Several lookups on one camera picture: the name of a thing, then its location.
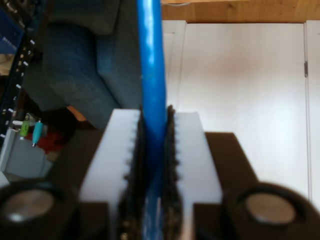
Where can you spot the white door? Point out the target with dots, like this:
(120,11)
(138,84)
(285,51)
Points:
(172,62)
(245,100)
(314,100)

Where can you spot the red object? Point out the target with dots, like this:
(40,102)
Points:
(52,145)

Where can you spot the blue network switch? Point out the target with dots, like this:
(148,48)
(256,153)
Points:
(8,32)

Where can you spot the black rack frame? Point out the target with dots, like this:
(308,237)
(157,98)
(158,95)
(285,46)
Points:
(22,62)

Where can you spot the grey box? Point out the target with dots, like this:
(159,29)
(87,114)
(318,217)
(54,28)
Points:
(22,160)

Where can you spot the green plug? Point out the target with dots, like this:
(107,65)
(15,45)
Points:
(25,128)

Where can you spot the blue sofa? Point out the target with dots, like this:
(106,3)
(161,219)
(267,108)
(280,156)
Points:
(87,62)

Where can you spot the teal plug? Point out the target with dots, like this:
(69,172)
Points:
(37,132)

